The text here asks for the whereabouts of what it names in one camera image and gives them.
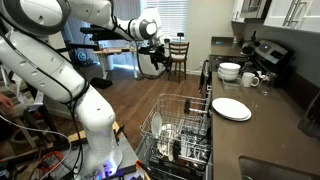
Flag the person's bare hand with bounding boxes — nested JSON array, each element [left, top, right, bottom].
[[0, 92, 15, 111]]

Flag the clear glass jar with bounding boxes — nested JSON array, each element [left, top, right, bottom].
[[258, 71, 278, 97]]

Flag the white ceramic bowl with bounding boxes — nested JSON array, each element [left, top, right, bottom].
[[218, 62, 242, 75], [217, 69, 240, 80], [218, 75, 239, 83]]

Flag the wooden desk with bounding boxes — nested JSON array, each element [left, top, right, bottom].
[[92, 46, 139, 79]]

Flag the steel kitchen sink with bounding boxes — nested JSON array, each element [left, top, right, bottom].
[[238, 155, 320, 180]]

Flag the orange cable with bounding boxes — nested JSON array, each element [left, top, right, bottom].
[[35, 150, 65, 172]]

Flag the grey robot mounting table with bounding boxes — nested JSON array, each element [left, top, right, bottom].
[[63, 131, 151, 180]]

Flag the narrow white wall cabinet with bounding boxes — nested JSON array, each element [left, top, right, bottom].
[[230, 0, 246, 24]]

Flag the black metal stand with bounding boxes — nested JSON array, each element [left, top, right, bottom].
[[56, 26, 116, 54]]

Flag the small white plate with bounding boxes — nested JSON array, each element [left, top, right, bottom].
[[150, 111, 163, 138]]

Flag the white double-door wall cabinet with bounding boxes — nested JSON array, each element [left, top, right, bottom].
[[263, 0, 320, 34]]

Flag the wooden chair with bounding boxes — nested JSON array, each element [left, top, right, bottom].
[[167, 41, 190, 84]]

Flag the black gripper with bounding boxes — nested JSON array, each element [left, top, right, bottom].
[[138, 44, 171, 71]]

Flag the black bag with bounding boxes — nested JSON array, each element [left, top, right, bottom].
[[89, 77, 114, 90]]

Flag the steel microwave oven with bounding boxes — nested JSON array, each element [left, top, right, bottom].
[[239, 0, 273, 20]]

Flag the shiny metal bowl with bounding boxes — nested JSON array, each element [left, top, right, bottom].
[[158, 123, 184, 158]]

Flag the white strap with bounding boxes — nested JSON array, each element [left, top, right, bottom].
[[0, 63, 45, 108]]

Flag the white window blinds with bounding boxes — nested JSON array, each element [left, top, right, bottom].
[[139, 0, 189, 43]]

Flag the black steel kitchen stove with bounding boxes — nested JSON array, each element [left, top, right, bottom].
[[199, 39, 295, 98]]

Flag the large white dinner plate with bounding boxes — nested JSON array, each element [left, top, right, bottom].
[[211, 97, 252, 120], [219, 111, 253, 123]]

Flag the black dishwasher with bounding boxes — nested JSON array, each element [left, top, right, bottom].
[[134, 131, 214, 180]]

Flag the thin white cable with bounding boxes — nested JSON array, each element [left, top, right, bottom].
[[0, 114, 73, 168]]

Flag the wire dishwasher rack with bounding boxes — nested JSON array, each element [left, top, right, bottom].
[[139, 93, 214, 174]]

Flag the clear glass food container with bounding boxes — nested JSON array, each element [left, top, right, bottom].
[[219, 79, 243, 93]]

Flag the white ceramic mug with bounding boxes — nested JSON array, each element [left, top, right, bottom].
[[241, 71, 260, 88]]

